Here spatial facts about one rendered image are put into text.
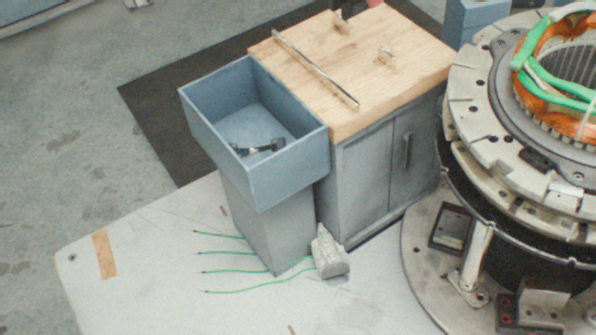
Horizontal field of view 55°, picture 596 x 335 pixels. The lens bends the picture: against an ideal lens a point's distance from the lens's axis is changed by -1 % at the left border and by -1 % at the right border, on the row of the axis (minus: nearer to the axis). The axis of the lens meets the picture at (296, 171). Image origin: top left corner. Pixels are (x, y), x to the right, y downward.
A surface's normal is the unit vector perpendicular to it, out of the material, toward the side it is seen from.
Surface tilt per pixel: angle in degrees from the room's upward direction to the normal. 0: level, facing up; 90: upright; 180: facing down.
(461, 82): 0
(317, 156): 90
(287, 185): 90
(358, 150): 90
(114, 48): 0
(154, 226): 0
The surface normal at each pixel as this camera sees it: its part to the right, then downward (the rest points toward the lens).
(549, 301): -0.18, 0.77
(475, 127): -0.08, -0.63
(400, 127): 0.56, 0.61
